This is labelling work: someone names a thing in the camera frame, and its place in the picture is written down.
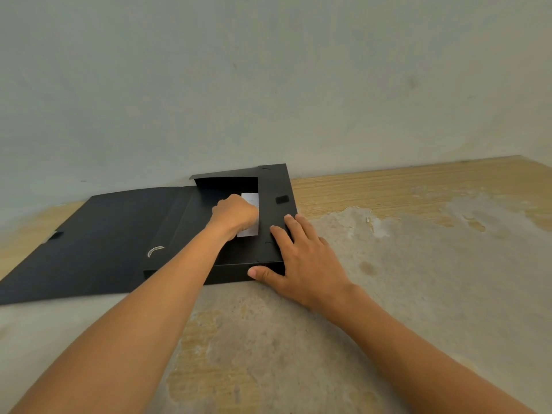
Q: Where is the person's left hand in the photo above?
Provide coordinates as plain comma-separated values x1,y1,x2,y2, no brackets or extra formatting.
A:
210,194,260,242

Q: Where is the person's right hand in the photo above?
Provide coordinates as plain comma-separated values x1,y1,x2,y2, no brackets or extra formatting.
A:
248,214,357,313

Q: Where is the white paper slip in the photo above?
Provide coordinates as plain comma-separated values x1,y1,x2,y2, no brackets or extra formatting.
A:
236,193,260,237

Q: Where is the black file box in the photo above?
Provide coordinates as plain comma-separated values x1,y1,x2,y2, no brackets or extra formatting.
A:
0,164,299,306

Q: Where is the person's right forearm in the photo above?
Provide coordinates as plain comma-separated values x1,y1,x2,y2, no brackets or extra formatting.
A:
321,283,537,414

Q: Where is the person's left forearm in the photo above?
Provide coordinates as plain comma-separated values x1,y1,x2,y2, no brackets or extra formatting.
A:
8,220,237,414

